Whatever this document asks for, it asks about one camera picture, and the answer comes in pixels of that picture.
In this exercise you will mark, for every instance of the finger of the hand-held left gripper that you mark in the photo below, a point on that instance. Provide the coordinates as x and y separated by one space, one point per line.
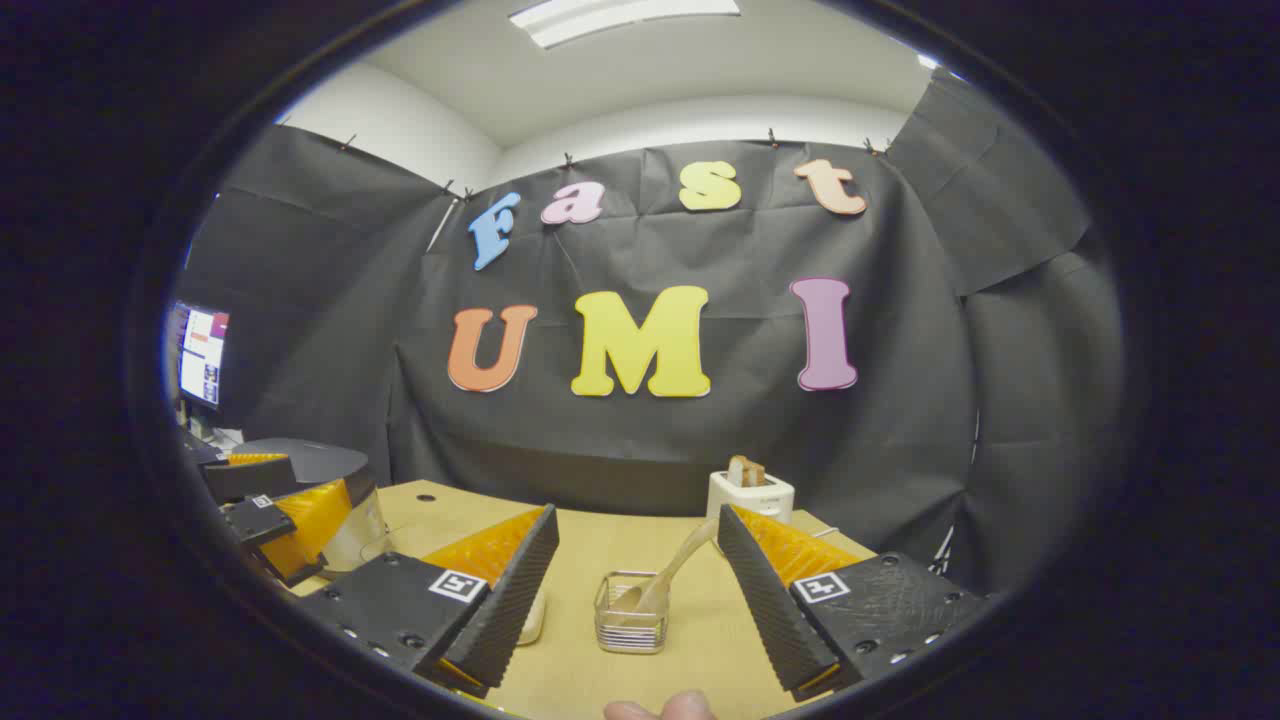
250 480
310 520

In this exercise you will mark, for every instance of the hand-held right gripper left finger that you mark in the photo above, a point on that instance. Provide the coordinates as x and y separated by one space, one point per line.
500 610

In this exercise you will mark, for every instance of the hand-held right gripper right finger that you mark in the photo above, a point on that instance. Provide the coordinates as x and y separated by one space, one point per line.
765 600

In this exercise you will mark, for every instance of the dark grey rice cooker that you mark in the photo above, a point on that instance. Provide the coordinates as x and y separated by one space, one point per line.
325 462

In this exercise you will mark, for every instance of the wooden spoon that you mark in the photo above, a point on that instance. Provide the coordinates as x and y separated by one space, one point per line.
680 560

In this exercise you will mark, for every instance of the white toaster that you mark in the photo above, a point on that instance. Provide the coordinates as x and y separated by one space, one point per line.
765 500

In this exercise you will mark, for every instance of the toast slice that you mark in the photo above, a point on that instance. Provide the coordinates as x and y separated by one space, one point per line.
745 472

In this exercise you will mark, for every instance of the computer monitor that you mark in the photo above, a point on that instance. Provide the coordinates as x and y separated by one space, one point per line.
203 355

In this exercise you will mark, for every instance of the ceiling light panel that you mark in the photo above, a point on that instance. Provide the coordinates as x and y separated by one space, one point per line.
620 18

